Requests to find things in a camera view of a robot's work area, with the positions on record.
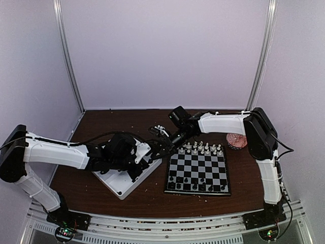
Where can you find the right aluminium corner post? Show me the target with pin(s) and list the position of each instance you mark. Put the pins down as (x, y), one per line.
(266, 46)

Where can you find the black white chess board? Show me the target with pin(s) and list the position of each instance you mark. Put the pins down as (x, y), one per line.
(213, 169)

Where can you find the white plastic tray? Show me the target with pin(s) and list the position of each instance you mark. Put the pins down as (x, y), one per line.
(127, 181)

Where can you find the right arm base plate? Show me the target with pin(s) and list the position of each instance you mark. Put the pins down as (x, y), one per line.
(261, 218)

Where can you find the black chess piece king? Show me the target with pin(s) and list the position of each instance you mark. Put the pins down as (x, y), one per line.
(202, 187)

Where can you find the red patterned small dish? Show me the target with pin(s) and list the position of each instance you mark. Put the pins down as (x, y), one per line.
(236, 141)

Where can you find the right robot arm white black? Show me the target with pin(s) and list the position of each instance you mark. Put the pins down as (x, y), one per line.
(253, 125)

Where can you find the black chess piece on board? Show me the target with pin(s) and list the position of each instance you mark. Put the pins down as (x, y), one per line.
(195, 186)

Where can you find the white chess pieces row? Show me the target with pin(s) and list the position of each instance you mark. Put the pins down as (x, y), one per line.
(201, 149)

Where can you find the black bishop on board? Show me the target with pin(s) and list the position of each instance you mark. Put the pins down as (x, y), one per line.
(210, 188)

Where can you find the aluminium corner post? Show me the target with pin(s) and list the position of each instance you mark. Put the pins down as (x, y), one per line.
(266, 46)
(66, 54)

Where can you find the black rook board corner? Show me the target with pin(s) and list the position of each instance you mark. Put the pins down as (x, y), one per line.
(171, 185)

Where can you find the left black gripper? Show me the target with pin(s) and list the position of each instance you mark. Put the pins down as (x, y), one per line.
(141, 167)

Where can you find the left aluminium corner post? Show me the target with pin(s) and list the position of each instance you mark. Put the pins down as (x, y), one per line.
(66, 54)

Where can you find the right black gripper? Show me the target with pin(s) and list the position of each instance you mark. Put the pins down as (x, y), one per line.
(170, 147)

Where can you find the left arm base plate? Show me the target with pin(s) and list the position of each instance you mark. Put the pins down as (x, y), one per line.
(71, 220)

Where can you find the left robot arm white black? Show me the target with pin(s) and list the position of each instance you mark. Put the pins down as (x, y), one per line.
(22, 147)

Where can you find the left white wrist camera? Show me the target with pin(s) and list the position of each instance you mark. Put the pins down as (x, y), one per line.
(141, 150)

